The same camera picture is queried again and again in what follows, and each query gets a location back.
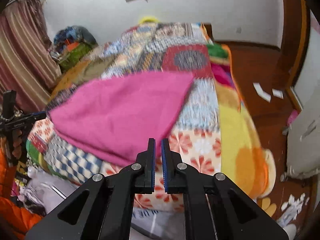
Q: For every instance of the pink pants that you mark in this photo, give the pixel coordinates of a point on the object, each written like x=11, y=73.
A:
x=120, y=110

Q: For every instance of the white wall socket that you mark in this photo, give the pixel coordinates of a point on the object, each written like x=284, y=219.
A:
x=238, y=30

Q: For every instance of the striped pink curtain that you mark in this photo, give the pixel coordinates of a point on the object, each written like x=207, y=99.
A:
x=20, y=50

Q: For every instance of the wooden door frame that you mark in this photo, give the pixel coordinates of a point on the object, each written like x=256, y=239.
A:
x=292, y=42

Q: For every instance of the person's left forearm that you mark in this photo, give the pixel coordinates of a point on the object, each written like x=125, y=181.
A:
x=10, y=215

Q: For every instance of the yellow orange fleece blanket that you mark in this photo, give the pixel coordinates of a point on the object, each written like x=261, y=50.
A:
x=232, y=135

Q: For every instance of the white plastic bag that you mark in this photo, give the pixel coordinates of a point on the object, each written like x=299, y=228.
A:
x=45, y=190

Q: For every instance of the pink small object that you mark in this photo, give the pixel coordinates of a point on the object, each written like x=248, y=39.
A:
x=292, y=117

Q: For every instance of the yellow fluffy object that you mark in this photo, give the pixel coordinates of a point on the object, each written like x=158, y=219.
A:
x=149, y=20

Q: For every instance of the scattered white paper scraps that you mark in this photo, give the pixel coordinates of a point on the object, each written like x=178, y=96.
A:
x=292, y=202

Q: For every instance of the olive green garment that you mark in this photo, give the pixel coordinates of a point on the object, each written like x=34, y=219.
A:
x=96, y=68

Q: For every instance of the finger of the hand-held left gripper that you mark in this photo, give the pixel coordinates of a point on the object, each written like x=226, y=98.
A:
x=33, y=118

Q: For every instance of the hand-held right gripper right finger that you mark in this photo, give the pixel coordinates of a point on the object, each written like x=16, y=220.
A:
x=164, y=160

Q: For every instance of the brown cardboard box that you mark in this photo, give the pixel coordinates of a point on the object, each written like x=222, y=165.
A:
x=70, y=76

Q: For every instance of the white padded panel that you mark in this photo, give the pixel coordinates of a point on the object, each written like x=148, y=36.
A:
x=303, y=140

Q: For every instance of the patchwork printed bedspread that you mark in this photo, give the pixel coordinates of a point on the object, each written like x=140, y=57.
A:
x=160, y=47

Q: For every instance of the white paper sheet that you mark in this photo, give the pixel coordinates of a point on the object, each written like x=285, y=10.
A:
x=278, y=93
x=262, y=92

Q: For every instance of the printed white bag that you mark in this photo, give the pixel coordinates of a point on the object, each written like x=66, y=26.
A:
x=150, y=221

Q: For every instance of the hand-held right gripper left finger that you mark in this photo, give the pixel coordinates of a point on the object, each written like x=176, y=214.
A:
x=152, y=160

